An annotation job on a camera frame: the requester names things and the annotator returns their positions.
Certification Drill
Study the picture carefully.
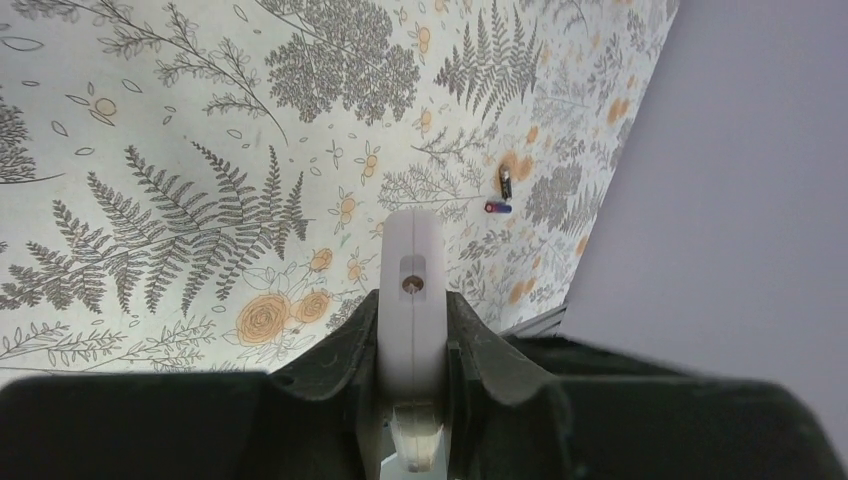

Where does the floral table mat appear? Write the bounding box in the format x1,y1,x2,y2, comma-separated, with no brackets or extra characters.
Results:
1,1,680,382

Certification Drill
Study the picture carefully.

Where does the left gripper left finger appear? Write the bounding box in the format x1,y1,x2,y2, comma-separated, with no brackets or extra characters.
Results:
1,292,382,479

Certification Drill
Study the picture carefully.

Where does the white red remote control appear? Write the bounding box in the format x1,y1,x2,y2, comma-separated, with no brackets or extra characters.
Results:
376,209,448,473

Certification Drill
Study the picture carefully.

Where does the black battery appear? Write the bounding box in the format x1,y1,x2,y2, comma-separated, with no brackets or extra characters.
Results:
498,164,513,202

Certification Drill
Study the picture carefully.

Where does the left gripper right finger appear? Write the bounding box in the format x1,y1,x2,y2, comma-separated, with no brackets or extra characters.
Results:
447,292,842,479

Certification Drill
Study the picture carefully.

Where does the purple battery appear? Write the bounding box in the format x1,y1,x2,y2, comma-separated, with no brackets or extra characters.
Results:
484,202,512,214

